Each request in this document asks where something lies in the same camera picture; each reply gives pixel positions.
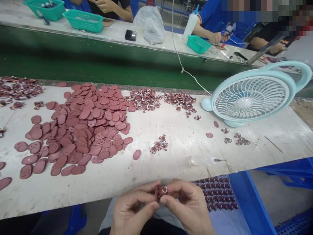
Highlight person's right hand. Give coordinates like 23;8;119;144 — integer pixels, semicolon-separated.
159;179;217;235

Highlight person's left hand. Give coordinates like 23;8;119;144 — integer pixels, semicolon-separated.
109;180;162;235

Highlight person's right thumb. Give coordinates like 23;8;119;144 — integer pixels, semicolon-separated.
159;196;183;217

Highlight person's right fingers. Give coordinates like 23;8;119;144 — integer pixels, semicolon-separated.
175;193;197;210

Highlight person's left thumb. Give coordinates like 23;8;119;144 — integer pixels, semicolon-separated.
143;200;160;219

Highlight person's right index finger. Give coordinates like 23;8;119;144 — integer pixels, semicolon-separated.
166;179;197;196

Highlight person's left index finger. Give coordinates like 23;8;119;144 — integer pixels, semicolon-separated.
131;180;162;197

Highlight person's left fingers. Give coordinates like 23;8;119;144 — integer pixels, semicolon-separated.
127;199;147;215

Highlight brown oval piece with figurine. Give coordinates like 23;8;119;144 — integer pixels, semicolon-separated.
154;184;170;203

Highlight small clear glue bottle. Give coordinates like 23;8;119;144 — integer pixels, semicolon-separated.
190;155;226;167

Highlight tray of brown figurines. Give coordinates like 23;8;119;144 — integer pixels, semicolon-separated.
192;176;239;213

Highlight person's body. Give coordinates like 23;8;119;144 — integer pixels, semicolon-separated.
98;196;251;235

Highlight small cluster of brown figurines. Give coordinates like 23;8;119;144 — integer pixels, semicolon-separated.
221;127;251;146
149;135;170;154

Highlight blue plastic stool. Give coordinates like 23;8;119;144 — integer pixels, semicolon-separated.
40;203;88;235

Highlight blue plastic crate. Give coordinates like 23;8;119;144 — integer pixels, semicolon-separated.
193;156;313;235

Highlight heap of small brown figurines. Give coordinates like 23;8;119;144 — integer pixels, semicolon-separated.
0;76;45;110
163;91;202;121
124;88;162;113

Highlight pile of brown oval pieces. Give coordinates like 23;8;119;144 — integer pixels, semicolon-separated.
14;83;134;180

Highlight thin metal stick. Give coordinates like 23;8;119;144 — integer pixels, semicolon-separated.
264;135;284;154

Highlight light blue desk fan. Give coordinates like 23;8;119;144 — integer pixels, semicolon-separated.
201;60;313;129

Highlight green conveyor belt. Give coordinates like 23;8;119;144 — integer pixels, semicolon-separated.
0;24;247;91

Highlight teal plastic basket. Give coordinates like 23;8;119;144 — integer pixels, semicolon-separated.
23;0;66;22
62;9;104;34
186;35;212;54

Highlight tall white squeeze bottle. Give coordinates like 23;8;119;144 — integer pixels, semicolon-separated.
183;4;200;42

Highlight clear plastic bag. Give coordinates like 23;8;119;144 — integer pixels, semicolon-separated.
133;6;166;46

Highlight white power cable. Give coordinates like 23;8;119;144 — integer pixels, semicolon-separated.
171;0;213;96

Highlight grey metal post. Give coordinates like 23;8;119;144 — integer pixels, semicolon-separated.
245;34;290;66

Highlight blue handled cutter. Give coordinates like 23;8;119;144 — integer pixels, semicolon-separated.
36;9;51;26

